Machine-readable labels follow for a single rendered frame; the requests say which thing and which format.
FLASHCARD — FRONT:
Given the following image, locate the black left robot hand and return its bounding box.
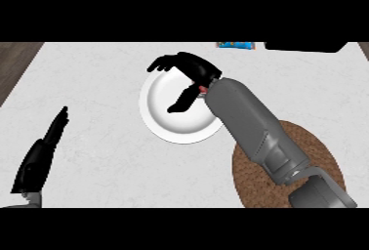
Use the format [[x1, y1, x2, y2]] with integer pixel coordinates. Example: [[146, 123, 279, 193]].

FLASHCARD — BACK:
[[10, 105, 71, 198]]

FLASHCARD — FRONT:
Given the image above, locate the blue and orange packet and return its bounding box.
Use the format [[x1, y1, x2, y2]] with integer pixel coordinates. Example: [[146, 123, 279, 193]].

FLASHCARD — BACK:
[[216, 41, 257, 51]]

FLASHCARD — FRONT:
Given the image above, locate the black appliance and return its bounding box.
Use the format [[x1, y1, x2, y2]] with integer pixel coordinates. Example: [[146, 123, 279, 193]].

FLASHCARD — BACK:
[[264, 41, 348, 54]]

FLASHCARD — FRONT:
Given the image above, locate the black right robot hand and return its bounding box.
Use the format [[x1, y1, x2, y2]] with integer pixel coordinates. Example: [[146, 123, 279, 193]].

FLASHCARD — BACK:
[[146, 51, 223, 114]]

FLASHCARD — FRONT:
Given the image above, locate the brown round woven placemat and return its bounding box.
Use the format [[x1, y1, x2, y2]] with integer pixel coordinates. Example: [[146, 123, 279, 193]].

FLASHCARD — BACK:
[[230, 119, 347, 209]]

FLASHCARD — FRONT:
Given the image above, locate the white round plate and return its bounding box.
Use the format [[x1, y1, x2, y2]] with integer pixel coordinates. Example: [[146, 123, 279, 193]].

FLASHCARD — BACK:
[[139, 67, 226, 146]]

